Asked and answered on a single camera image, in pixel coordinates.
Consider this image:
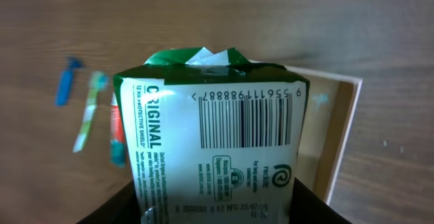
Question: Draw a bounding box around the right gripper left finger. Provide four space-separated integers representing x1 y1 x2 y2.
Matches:
77 181 141 224

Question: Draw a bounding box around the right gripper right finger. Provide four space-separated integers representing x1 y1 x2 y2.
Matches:
289 178 351 224

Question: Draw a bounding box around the red green toothpaste tube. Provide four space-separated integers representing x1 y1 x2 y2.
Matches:
110 93 126 168

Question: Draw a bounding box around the green white soap pack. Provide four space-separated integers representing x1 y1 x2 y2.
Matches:
113 48 310 224

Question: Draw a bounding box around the blue disposable razor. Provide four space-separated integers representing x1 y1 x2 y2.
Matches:
56 56 83 107

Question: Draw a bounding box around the green white toothbrush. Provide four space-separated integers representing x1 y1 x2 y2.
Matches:
73 71 109 153

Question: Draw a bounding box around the white cardboard box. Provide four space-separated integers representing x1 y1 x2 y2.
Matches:
286 66 363 204

